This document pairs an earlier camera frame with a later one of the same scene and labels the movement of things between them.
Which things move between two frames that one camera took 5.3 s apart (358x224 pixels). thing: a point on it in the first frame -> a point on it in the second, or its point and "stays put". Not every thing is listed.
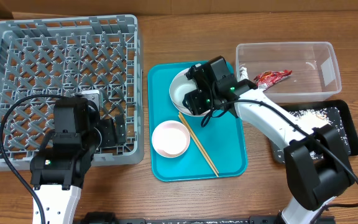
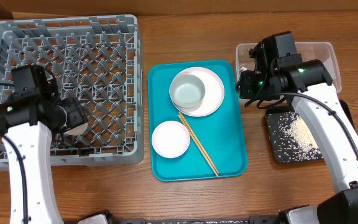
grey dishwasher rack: x=58 y=55 stays put
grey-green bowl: x=181 y=85 stays put
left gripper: x=112 y=138 -> x=79 y=116
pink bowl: x=171 y=139 stays put
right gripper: x=192 y=90 -> x=245 y=86
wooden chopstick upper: x=204 y=150 stays put
